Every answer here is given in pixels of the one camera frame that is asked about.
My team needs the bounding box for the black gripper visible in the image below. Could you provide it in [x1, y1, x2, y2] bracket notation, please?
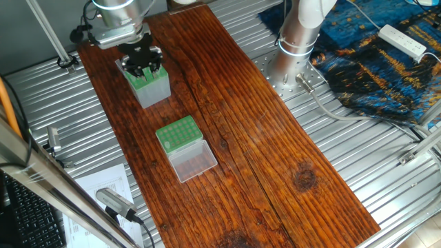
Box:
[121, 39, 164, 79]

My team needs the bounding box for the tall green pipette tip holder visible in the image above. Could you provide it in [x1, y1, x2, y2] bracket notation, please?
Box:
[116, 55, 171, 109]

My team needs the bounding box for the silver pole with clamp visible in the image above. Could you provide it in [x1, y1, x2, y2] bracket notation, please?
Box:
[26, 0, 80, 70]

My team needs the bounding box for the printed white paper sheet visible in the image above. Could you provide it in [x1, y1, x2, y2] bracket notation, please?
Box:
[65, 162, 149, 248]

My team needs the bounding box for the yellow pole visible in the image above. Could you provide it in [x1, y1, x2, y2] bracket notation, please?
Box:
[0, 74, 23, 138]

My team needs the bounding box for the brown wooden board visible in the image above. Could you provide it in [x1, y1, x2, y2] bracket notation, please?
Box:
[76, 6, 382, 248]

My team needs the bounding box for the black keyboard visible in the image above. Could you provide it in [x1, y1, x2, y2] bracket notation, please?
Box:
[0, 169, 66, 248]

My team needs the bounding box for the blue patterned cloth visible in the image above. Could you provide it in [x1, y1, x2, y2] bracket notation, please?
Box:
[258, 0, 441, 128]

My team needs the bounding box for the white power strip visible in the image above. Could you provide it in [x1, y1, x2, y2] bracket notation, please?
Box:
[378, 24, 428, 59]

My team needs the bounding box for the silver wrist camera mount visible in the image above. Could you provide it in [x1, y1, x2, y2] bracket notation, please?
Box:
[93, 24, 147, 49]

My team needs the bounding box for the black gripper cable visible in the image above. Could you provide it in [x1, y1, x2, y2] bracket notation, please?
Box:
[71, 0, 97, 43]

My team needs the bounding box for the small metal corner bracket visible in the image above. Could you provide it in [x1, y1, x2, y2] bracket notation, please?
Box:
[45, 126, 66, 163]

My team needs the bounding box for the silver cylindrical camera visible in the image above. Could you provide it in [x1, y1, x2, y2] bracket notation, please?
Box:
[95, 187, 144, 225]

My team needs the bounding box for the diagonal aluminium frame beam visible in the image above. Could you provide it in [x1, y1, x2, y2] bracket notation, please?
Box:
[0, 124, 139, 248]

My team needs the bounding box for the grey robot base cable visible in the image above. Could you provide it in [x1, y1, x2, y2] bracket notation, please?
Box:
[296, 72, 441, 128]

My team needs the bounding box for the black camera cable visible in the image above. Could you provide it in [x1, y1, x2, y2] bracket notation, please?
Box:
[127, 207, 161, 248]

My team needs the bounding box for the white power strip cable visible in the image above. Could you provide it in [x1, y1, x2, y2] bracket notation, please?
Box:
[342, 0, 383, 32]

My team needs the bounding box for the silver frame bracket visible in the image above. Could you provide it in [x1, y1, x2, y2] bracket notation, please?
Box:
[398, 124, 441, 166]

